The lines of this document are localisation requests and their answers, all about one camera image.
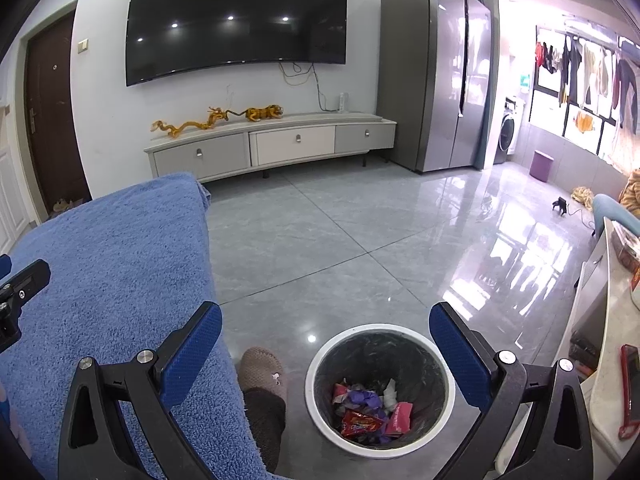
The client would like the golden dragon figurine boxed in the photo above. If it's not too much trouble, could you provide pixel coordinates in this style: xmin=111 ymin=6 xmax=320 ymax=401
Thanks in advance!
xmin=150 ymin=105 xmax=240 ymax=137

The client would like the dark brown door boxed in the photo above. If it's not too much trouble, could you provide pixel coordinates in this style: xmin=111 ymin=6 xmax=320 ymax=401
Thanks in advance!
xmin=23 ymin=12 xmax=93 ymax=221

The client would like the purple stool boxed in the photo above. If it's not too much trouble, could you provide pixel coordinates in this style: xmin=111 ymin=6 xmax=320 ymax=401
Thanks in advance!
xmin=529 ymin=149 xmax=555 ymax=182

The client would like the golden tiger figurine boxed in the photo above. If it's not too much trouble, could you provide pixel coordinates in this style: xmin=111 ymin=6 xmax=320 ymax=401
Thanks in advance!
xmin=239 ymin=103 xmax=285 ymax=123

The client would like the purple snack wrapper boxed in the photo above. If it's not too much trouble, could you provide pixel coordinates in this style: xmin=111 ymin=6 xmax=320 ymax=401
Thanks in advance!
xmin=348 ymin=384 xmax=389 ymax=411

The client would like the dark printed box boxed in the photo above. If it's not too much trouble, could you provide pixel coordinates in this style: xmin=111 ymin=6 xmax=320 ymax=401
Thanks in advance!
xmin=612 ymin=224 xmax=640 ymax=272

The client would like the long grey TV cabinet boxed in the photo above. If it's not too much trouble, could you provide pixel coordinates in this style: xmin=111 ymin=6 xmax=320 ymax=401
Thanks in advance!
xmin=144 ymin=111 xmax=398 ymax=184

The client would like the yellow rope bundle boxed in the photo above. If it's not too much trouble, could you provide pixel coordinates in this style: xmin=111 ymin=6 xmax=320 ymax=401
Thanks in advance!
xmin=571 ymin=185 xmax=596 ymax=211

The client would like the grey double-door refrigerator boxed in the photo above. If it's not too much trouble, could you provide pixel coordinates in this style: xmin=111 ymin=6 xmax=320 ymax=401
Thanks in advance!
xmin=376 ymin=0 xmax=494 ymax=175

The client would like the yellow cloth bundle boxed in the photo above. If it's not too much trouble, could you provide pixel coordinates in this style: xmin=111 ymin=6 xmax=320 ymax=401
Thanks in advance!
xmin=618 ymin=167 xmax=640 ymax=219

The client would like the brown slipper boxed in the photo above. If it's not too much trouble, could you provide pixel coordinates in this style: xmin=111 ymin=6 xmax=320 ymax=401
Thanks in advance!
xmin=236 ymin=346 xmax=289 ymax=401

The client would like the washing machine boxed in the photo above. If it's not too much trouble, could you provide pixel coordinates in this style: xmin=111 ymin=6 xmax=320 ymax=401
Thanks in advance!
xmin=493 ymin=97 xmax=526 ymax=166

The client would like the white coffee table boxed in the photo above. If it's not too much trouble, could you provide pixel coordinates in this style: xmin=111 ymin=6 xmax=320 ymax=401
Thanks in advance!
xmin=552 ymin=217 xmax=640 ymax=480

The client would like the blue towel blanket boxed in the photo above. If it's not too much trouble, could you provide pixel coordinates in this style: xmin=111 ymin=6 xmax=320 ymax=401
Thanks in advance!
xmin=0 ymin=172 xmax=274 ymax=480

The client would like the wall-mounted black television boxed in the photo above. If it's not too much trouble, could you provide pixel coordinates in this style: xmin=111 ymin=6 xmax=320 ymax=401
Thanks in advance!
xmin=125 ymin=0 xmax=349 ymax=88

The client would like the row of hanging clothes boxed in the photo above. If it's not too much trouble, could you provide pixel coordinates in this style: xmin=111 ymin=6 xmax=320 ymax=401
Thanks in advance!
xmin=533 ymin=34 xmax=640 ymax=137

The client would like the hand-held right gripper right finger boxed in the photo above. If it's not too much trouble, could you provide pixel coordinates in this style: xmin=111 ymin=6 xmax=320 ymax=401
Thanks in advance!
xmin=429 ymin=302 xmax=594 ymax=480

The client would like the red snack wrapper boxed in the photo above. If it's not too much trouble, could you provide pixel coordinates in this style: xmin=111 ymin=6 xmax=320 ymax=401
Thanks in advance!
xmin=341 ymin=408 xmax=389 ymax=442

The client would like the television cable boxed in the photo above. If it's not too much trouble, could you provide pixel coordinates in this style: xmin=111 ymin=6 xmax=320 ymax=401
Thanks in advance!
xmin=278 ymin=61 xmax=342 ymax=112

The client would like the white panel door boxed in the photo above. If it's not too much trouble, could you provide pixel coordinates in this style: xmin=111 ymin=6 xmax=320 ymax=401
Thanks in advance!
xmin=0 ymin=104 xmax=31 ymax=257

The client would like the red hand tool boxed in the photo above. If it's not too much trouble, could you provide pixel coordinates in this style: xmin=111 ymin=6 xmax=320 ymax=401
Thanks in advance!
xmin=618 ymin=343 xmax=640 ymax=441

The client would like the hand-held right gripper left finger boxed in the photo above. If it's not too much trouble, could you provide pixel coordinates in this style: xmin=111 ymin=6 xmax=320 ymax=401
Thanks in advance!
xmin=57 ymin=301 xmax=224 ymax=480

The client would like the white trash can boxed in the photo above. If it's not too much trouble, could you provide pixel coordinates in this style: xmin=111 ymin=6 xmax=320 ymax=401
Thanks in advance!
xmin=305 ymin=324 xmax=450 ymax=461

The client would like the small pink wrapper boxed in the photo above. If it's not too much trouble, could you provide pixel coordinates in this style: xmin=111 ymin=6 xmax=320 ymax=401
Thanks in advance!
xmin=384 ymin=401 xmax=414 ymax=436

